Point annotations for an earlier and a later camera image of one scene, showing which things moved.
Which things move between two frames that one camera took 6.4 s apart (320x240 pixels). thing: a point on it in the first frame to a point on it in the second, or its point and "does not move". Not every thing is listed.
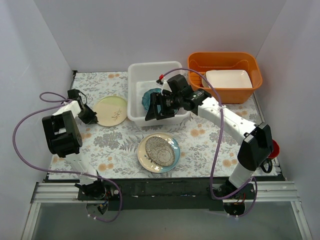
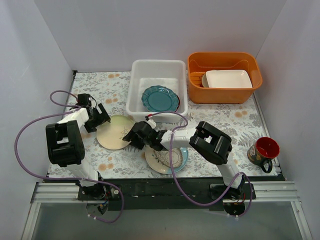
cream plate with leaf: [111, 111] to [110, 135]
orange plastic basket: [236, 75] does not move
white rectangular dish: [229, 78] does not move
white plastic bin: [142, 76] does not move
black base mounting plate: [167, 193] does not move
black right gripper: [160, 105] to [136, 136]
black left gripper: [86, 115] to [97, 119]
